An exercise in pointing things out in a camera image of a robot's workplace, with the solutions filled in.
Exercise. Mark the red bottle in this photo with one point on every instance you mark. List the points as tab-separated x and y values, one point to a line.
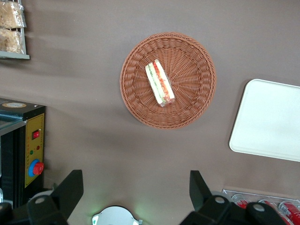
241	202
290	211
269	202

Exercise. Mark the triangle sandwich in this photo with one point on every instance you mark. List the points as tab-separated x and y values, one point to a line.
160	82

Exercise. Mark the clear acrylic bottle rack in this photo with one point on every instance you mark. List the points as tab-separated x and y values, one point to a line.
253	196

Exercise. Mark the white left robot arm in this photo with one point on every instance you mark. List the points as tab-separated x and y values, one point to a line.
114	216

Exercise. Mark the brown wicker basket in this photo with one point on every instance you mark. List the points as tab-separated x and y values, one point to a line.
192	70

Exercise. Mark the black food warmer yellow panel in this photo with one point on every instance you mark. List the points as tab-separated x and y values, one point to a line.
34	145

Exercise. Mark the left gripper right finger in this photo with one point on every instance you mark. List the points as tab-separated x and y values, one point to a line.
201	197

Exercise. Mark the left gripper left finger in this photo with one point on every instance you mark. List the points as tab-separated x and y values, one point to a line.
65	197

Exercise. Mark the clear bag of crackers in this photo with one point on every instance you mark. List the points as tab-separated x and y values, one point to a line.
10	15
9	41

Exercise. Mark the cream plastic tray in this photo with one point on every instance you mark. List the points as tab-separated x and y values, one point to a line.
267	119

